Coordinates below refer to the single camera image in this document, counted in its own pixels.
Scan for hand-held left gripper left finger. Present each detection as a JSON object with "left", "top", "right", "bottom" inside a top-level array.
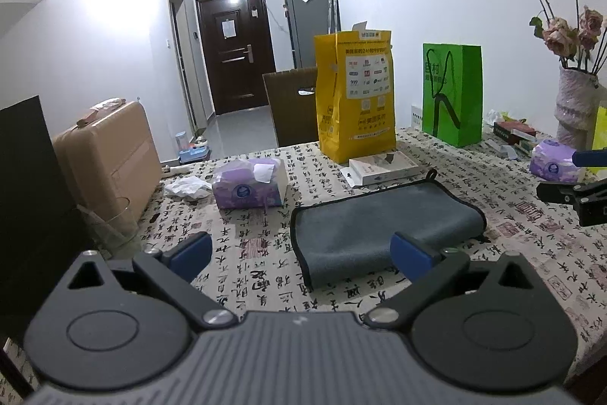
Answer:
[{"left": 61, "top": 232, "right": 239, "bottom": 332}]

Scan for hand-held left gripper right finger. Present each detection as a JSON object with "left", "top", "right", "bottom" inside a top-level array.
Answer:
[{"left": 363, "top": 232, "right": 546, "bottom": 332}]

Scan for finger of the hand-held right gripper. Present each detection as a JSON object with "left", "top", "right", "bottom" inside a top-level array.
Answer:
[
  {"left": 537, "top": 178, "right": 607, "bottom": 205},
  {"left": 571, "top": 150, "right": 607, "bottom": 169}
]

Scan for grey towel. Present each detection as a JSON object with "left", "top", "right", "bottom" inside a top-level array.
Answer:
[{"left": 289, "top": 170, "right": 489, "bottom": 292}]

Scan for yellow-green bag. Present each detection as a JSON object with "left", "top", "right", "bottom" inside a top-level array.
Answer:
[{"left": 592, "top": 106, "right": 607, "bottom": 175}]

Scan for purple tissue pack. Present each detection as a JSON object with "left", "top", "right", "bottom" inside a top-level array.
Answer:
[
  {"left": 211, "top": 157, "right": 289, "bottom": 210},
  {"left": 528, "top": 139, "right": 586, "bottom": 183}
]

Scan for white textured vase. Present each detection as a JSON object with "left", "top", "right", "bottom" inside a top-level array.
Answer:
[{"left": 555, "top": 66, "right": 607, "bottom": 152}]

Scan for crumpled white tissue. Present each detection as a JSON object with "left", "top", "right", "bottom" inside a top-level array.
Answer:
[{"left": 164, "top": 176, "right": 213, "bottom": 201}]

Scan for small white box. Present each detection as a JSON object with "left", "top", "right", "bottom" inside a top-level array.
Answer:
[{"left": 488, "top": 139, "right": 521, "bottom": 160}]

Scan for calligraphy printed tablecloth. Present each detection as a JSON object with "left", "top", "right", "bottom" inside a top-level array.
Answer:
[{"left": 0, "top": 127, "right": 607, "bottom": 405}]

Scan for clear plastic cup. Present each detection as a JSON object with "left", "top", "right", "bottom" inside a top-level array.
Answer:
[{"left": 76, "top": 196, "right": 138, "bottom": 251}]

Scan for white flat box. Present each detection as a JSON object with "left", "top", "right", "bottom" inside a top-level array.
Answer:
[{"left": 342, "top": 150, "right": 420, "bottom": 188}]

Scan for beige suitcase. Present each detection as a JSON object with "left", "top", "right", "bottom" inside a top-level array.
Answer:
[{"left": 52, "top": 100, "right": 162, "bottom": 235}]

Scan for dried pink flowers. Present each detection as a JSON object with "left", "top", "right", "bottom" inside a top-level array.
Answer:
[{"left": 510, "top": 0, "right": 607, "bottom": 71}]

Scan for green paper bag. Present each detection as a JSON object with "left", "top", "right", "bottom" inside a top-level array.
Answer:
[{"left": 422, "top": 43, "right": 483, "bottom": 148}]

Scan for yellow paper bag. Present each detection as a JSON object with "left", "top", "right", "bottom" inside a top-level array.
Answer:
[{"left": 314, "top": 22, "right": 397, "bottom": 165}]

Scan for black panel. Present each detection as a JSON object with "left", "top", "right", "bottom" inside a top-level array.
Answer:
[{"left": 0, "top": 96, "right": 100, "bottom": 334}]

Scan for brown cardboard box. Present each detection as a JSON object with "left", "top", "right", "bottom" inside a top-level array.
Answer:
[{"left": 262, "top": 67, "right": 319, "bottom": 148}]

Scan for dark brown door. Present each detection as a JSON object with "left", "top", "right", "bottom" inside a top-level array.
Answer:
[{"left": 195, "top": 0, "right": 277, "bottom": 116}]

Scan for grey refrigerator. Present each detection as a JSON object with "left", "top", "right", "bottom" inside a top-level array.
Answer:
[{"left": 283, "top": 0, "right": 340, "bottom": 71}]

